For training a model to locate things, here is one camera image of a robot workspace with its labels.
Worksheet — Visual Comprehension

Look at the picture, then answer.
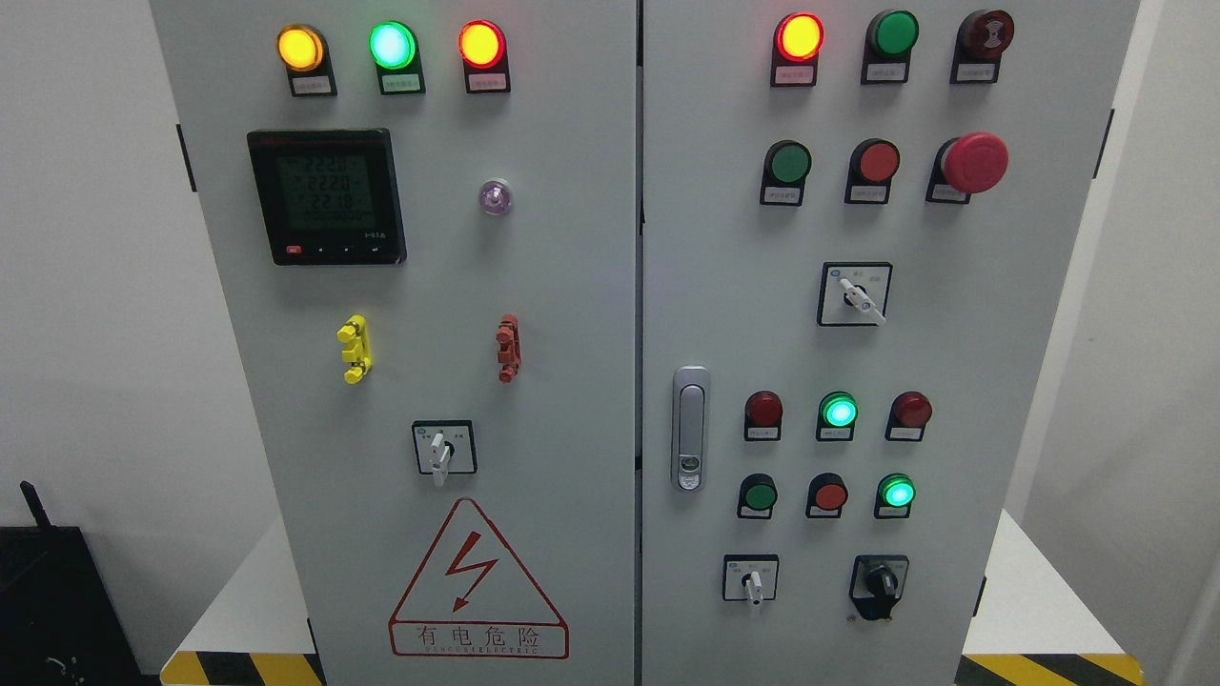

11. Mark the white rotary light switch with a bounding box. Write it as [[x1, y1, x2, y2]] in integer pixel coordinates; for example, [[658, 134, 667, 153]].
[[411, 417, 478, 488]]

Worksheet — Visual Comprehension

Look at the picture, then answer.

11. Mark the yellow indicator light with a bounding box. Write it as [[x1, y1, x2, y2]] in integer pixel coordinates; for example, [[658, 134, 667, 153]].
[[277, 24, 338, 96]]

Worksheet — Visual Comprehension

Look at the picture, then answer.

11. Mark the dark red indicator left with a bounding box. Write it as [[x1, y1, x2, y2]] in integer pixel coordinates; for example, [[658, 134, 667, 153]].
[[743, 391, 783, 442]]

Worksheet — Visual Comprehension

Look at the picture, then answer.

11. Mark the dark red indicator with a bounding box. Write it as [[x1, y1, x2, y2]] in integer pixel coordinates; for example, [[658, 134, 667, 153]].
[[885, 391, 933, 442], [743, 391, 783, 442]]

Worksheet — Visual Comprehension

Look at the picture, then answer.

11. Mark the small white lamp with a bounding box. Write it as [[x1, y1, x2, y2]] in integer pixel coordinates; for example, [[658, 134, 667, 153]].
[[478, 178, 512, 216]]

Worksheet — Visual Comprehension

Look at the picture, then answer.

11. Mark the green push button lower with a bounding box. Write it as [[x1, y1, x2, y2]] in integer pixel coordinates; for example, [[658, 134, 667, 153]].
[[737, 474, 780, 518]]

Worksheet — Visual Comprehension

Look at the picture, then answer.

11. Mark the green push button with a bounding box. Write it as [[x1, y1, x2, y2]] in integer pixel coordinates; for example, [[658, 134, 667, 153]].
[[760, 139, 813, 208], [737, 474, 780, 518]]

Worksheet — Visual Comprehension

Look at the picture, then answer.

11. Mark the grey left cabinet door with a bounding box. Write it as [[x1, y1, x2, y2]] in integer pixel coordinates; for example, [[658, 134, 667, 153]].
[[153, 1, 637, 685]]

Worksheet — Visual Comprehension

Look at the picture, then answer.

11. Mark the grey cabinet door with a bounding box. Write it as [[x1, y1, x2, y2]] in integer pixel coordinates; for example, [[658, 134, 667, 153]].
[[153, 1, 637, 685], [641, 1, 1139, 685]]

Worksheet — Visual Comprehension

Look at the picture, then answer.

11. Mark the lit green indicator middle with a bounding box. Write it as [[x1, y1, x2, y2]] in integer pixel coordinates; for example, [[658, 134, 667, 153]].
[[815, 391, 858, 442]]

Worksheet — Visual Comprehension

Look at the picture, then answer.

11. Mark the green push button upper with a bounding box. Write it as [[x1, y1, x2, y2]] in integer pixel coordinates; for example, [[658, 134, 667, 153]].
[[760, 139, 813, 208]]

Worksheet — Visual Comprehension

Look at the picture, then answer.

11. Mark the red push button lower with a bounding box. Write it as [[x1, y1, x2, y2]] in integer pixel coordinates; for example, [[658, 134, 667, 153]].
[[805, 474, 849, 518]]

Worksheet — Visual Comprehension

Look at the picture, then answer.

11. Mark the red push button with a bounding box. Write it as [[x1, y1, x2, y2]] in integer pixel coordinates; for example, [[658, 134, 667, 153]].
[[805, 474, 849, 518], [843, 138, 902, 205]]

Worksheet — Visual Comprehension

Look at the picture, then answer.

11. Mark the grey right cabinet door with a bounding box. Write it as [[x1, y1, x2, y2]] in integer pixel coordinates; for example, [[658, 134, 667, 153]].
[[641, 1, 1139, 685]]

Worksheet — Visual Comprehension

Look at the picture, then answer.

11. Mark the red electric hazard warning sticker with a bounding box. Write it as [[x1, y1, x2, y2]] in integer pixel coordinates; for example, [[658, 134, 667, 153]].
[[388, 496, 570, 660]]

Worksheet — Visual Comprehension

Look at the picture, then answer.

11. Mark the dark red indicator right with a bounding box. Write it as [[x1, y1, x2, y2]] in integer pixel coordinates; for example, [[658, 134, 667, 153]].
[[885, 391, 933, 442]]

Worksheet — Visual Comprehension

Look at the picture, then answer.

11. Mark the black digital power meter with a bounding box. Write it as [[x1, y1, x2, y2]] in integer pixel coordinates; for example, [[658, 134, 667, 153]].
[[246, 129, 407, 266]]

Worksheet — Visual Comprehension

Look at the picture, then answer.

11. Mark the red push button upper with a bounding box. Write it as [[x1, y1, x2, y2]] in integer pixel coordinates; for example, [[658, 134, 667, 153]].
[[843, 138, 902, 205]]

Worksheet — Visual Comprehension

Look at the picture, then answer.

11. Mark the lit green button lower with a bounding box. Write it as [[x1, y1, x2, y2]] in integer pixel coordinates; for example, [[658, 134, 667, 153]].
[[874, 474, 917, 518]]

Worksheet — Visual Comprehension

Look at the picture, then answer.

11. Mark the red indicator light top left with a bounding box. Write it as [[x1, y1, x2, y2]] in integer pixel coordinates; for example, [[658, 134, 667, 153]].
[[458, 20, 511, 94]]

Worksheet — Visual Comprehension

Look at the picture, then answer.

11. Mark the lit red indicator right door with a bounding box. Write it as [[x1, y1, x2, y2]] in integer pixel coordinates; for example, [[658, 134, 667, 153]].
[[770, 11, 824, 88]]

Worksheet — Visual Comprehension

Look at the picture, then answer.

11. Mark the green indicator light top left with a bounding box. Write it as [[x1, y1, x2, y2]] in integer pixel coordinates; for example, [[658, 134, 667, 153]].
[[368, 20, 426, 95]]

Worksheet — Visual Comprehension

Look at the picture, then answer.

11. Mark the red emergency stop button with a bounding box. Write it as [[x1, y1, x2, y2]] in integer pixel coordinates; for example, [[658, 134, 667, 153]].
[[926, 131, 1010, 205]]

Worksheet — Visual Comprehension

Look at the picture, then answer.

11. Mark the dark green indicator top right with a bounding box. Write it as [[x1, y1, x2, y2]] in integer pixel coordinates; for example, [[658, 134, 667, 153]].
[[860, 9, 920, 84]]

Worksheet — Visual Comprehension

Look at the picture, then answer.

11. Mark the red black buzzer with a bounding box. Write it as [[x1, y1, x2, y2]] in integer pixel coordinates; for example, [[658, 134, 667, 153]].
[[949, 10, 1015, 84]]

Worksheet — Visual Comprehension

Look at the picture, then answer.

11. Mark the white platform hazard striped edge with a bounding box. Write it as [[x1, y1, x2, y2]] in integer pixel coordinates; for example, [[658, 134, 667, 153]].
[[160, 514, 1146, 685]]

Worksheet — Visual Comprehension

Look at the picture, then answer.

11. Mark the black box with antenna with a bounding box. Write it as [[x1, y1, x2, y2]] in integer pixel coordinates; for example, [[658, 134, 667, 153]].
[[1, 481, 143, 685]]

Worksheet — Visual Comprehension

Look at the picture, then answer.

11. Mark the silver door lock handle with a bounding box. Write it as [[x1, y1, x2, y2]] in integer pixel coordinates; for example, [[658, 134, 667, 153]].
[[671, 366, 710, 494]]

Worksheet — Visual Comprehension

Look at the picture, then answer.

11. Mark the white selector switch upper right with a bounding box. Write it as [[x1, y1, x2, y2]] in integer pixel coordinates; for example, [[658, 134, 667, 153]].
[[817, 262, 893, 327]]

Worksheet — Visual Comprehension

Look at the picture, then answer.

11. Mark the white selector switch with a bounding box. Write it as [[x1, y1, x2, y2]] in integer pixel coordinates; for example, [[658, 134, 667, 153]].
[[817, 262, 893, 327], [721, 555, 780, 607]]

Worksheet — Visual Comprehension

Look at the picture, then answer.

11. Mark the white selector switch lower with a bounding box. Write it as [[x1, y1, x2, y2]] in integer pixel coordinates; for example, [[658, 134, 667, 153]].
[[721, 555, 780, 607]]

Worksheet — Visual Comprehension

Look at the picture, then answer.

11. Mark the black rotary knob switch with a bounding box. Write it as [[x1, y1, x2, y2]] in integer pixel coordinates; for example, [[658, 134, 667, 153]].
[[848, 555, 910, 621]]

